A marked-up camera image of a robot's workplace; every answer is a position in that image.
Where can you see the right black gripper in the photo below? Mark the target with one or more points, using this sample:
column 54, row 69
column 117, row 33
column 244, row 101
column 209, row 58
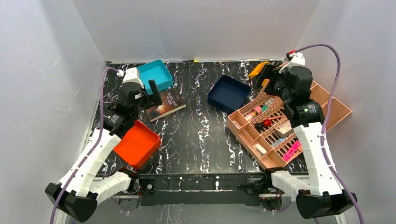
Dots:
column 270, row 72

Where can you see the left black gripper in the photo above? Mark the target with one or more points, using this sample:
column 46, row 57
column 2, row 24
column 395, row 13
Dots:
column 148, row 98

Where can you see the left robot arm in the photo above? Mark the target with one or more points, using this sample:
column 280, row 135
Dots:
column 120, row 131

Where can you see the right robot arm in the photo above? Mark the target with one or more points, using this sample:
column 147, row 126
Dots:
column 327, row 194

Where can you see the yellow plastic bin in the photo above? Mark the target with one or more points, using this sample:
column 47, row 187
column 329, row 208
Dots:
column 256, row 71

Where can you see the paperback book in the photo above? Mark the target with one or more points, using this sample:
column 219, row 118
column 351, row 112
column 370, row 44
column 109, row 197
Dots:
column 171, row 102

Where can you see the teal plastic bin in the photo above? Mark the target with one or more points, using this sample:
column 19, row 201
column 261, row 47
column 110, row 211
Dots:
column 158, row 72

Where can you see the pink desk organizer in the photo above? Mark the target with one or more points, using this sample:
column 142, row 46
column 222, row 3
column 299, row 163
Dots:
column 267, row 147

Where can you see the orange plastic bin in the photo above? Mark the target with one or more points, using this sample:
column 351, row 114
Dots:
column 138, row 145

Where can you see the red black small tool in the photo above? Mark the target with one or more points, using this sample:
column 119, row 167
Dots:
column 263, row 126

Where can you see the dark blue plastic bin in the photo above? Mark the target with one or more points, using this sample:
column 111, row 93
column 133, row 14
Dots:
column 228, row 94

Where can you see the pink eraser block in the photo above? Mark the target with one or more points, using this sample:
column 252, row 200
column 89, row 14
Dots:
column 294, row 149

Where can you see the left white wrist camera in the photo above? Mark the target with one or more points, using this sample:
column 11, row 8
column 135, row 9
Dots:
column 131, row 75

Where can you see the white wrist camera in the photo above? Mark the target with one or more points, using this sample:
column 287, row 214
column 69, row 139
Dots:
column 293, row 58
column 131, row 75

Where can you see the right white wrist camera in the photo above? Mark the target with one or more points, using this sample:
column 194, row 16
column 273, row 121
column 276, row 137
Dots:
column 293, row 58

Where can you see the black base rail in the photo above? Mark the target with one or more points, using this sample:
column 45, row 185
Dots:
column 249, row 189

